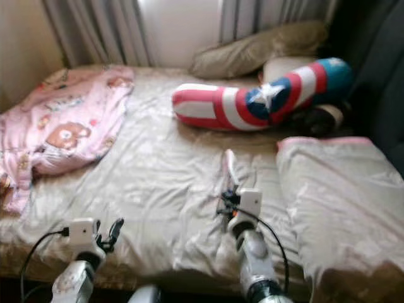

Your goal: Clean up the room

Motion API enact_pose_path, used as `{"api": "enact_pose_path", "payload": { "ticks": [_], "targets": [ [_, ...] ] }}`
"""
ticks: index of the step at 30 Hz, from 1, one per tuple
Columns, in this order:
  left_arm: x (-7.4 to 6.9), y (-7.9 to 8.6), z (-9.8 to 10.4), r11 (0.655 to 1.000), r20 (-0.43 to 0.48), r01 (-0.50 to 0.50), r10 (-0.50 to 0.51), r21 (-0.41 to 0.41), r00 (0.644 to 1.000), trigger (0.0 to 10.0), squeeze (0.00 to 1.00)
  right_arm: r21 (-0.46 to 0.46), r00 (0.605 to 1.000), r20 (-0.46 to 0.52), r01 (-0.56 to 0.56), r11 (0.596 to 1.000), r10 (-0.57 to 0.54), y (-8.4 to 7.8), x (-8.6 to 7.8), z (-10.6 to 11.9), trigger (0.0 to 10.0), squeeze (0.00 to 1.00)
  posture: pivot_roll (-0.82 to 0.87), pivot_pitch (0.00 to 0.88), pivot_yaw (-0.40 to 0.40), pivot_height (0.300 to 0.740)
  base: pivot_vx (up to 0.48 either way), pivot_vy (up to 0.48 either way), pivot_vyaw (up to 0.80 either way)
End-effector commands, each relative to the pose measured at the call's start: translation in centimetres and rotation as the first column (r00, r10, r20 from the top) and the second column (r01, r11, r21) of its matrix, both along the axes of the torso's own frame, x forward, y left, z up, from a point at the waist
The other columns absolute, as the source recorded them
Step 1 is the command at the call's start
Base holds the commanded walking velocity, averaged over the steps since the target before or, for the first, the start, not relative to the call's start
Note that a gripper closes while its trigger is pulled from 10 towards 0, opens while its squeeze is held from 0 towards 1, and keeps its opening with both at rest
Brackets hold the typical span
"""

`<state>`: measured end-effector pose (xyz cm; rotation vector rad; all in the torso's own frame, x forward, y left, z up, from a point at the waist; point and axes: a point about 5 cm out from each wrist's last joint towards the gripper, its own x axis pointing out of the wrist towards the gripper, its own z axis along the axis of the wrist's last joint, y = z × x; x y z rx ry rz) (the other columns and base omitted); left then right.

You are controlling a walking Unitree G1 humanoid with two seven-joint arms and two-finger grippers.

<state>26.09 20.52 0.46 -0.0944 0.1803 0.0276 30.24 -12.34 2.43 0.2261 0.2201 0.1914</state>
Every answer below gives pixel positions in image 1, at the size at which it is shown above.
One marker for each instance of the white pillow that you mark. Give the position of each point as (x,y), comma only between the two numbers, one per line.
(281,66)

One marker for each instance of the grey robot left leg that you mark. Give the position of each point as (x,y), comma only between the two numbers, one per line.
(145,294)

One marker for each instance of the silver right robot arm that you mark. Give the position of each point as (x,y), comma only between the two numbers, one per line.
(255,259)

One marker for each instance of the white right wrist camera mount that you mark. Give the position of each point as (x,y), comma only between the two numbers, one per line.
(249,203)

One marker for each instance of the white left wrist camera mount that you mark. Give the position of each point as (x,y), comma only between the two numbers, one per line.
(82,235)

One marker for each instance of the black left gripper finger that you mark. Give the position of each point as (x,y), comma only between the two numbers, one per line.
(116,230)

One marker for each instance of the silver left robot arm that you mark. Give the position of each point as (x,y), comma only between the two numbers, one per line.
(76,279)

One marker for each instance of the folded beige floral duvet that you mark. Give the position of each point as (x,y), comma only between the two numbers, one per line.
(347,214)

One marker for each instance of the pink cartoon bear blanket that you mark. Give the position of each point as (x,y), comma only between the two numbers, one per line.
(63,123)

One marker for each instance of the red white blue bolster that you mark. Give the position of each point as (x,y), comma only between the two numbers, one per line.
(205,106)

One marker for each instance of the bed with beige floral sheet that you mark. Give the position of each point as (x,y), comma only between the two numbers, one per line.
(170,177)

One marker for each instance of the dark plush item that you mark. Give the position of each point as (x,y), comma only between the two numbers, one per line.
(319,120)

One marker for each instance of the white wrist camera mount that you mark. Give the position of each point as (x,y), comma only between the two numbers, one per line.
(82,235)
(249,203)

